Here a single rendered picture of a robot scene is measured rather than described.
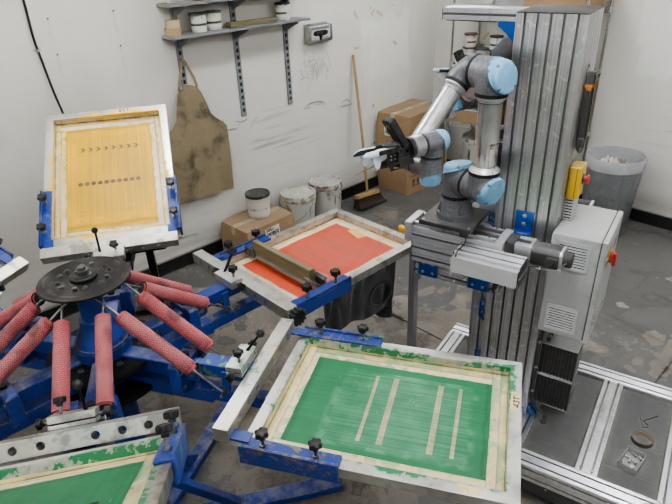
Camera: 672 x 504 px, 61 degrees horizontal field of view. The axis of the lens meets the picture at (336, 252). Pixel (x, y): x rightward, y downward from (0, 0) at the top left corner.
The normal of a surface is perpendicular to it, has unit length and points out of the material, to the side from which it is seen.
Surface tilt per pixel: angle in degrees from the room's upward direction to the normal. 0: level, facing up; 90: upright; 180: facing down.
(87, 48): 90
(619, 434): 0
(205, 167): 89
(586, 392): 0
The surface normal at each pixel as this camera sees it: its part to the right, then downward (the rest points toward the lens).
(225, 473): -0.04, -0.88
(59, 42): 0.69, 0.32
